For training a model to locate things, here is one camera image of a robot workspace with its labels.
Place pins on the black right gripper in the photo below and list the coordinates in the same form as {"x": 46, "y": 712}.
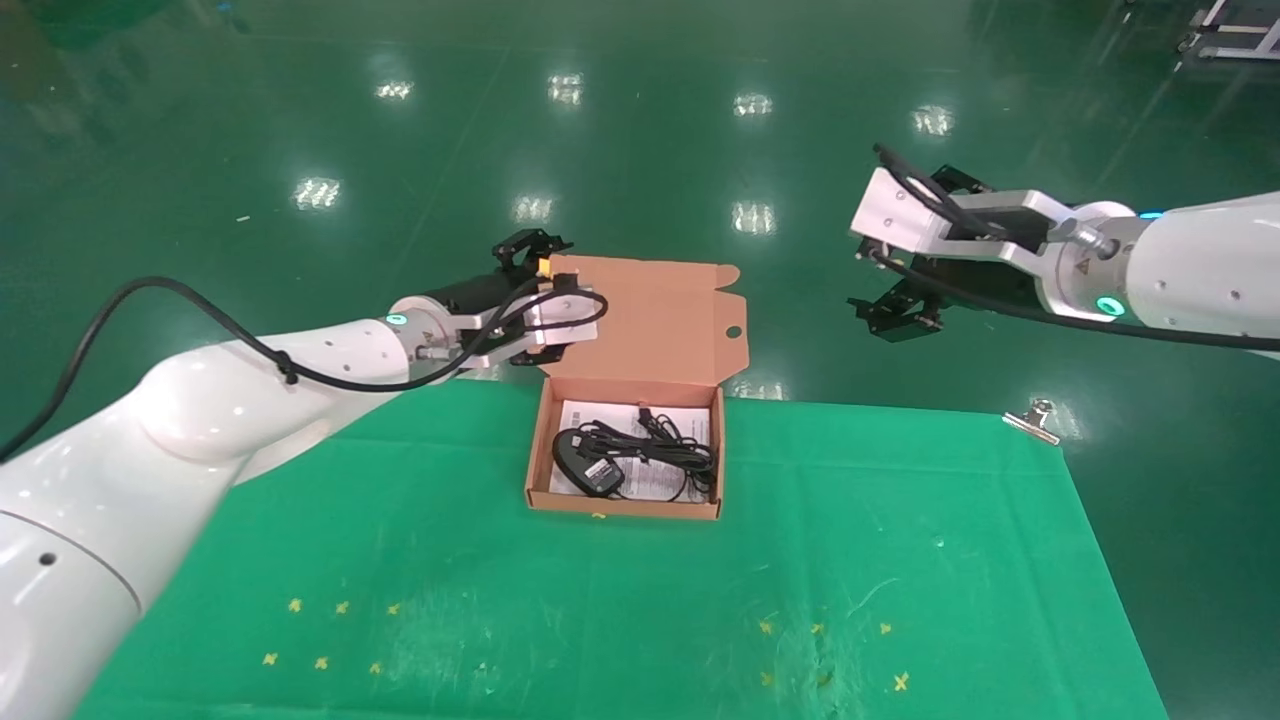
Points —
{"x": 985, "y": 290}

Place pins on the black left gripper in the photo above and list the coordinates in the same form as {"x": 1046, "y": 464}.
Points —
{"x": 480, "y": 292}

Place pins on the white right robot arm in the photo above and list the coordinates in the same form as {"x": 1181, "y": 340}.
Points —
{"x": 1200, "y": 270}

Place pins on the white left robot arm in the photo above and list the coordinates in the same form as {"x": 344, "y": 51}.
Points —
{"x": 200, "y": 400}

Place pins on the open brown cardboard box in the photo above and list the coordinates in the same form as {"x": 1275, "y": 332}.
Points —
{"x": 640, "y": 320}

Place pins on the white printed instruction sheet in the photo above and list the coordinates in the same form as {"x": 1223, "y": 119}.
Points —
{"x": 690, "y": 420}

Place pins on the metal cloth clamp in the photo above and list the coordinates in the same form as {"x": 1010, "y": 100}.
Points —
{"x": 1030, "y": 424}

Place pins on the green table cloth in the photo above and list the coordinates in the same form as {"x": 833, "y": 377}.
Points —
{"x": 800, "y": 550}

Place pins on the grey metal rack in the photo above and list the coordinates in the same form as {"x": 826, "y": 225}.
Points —
{"x": 1235, "y": 35}

